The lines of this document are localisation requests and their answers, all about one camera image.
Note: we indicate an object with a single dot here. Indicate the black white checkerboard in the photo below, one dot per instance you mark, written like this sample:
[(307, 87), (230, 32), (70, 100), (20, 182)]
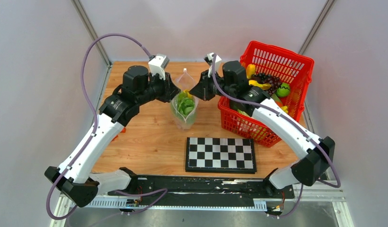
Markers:
[(220, 155)]

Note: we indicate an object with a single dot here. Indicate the yellow banana bunch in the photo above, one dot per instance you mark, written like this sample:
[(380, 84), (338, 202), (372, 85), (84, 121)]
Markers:
[(285, 109), (264, 86)]

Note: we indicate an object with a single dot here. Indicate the dark purple grapes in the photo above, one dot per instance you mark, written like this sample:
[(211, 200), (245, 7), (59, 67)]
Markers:
[(274, 81)]

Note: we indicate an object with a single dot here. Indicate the green napa cabbage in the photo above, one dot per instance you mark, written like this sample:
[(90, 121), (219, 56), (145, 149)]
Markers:
[(185, 105)]

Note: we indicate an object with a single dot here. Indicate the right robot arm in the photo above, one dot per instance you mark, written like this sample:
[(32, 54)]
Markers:
[(315, 154)]

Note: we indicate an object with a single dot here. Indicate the wrist white camera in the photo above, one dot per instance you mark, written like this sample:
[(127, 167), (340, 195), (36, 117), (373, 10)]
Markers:
[(214, 62), (157, 65)]

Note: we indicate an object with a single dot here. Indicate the yellow bell pepper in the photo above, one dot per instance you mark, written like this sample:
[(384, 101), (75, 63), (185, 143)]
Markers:
[(188, 94)]

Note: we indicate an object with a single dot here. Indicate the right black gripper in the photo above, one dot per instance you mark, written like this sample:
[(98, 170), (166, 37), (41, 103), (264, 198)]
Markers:
[(201, 90)]

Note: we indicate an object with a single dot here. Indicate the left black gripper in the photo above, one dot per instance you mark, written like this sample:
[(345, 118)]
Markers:
[(170, 89)]

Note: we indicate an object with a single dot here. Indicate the red plastic basket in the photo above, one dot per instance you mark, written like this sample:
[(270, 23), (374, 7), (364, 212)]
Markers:
[(292, 68)]

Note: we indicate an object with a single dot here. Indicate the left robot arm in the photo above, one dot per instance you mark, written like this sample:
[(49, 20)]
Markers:
[(73, 177)]

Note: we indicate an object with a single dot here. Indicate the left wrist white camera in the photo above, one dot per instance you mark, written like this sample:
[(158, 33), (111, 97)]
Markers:
[(157, 65)]

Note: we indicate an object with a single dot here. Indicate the yellow pear squash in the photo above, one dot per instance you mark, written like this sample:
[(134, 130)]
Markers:
[(250, 71)]

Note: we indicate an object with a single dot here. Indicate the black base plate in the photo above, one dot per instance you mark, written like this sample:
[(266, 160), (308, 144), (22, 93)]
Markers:
[(207, 191)]

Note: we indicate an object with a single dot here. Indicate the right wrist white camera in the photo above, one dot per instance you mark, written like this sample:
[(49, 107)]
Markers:
[(214, 62)]

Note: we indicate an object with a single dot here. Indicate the clear zip top bag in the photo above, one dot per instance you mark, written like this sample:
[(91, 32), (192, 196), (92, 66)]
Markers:
[(184, 82)]

